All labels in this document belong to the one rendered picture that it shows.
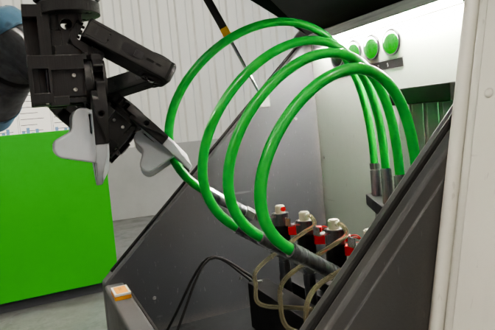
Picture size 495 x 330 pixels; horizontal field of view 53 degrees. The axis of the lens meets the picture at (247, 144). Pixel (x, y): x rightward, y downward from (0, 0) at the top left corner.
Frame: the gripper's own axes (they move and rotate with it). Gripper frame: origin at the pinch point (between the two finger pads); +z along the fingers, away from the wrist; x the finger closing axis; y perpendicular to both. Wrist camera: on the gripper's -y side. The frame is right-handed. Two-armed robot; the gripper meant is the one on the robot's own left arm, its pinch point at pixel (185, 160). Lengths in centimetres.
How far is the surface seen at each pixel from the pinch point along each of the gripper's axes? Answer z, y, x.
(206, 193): 5.4, 2.7, 6.6
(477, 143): 21.9, -13.9, 33.2
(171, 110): -6.5, -4.3, 1.6
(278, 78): 3.0, -13.4, 15.6
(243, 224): 11.3, 3.6, 13.1
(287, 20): -2.3, -28.7, 0.3
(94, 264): -21, 56, -339
